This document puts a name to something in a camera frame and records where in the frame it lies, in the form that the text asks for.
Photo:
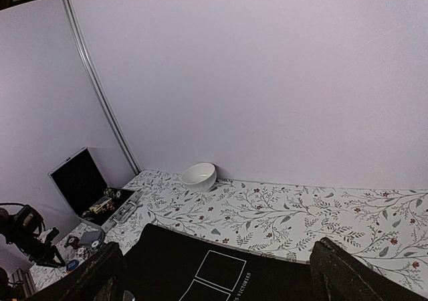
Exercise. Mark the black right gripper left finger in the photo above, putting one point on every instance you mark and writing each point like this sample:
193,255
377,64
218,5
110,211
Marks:
101,277

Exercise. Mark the grey playing card deck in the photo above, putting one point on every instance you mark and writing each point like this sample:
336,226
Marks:
88,237

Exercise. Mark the blue peach poker chip stack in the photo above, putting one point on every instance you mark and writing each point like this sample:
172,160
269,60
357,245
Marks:
83,252

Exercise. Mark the black poker play mat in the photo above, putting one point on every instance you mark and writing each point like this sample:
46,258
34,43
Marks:
166,265

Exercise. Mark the blue small blind button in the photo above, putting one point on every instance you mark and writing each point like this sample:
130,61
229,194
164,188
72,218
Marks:
72,265

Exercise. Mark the white ceramic bowl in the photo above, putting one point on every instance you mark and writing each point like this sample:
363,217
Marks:
199,178

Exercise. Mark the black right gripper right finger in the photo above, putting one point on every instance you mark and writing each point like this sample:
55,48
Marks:
336,275

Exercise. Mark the green poker chip stack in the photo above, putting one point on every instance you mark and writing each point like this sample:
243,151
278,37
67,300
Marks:
96,245

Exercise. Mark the left aluminium frame post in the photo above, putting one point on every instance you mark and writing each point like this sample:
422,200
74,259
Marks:
98,88

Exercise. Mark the aluminium poker case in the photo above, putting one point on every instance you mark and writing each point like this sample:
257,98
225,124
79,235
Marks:
81,184

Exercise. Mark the card box in case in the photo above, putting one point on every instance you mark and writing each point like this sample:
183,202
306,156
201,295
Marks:
99,205

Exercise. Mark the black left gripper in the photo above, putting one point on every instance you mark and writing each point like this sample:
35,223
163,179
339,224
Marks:
25,229

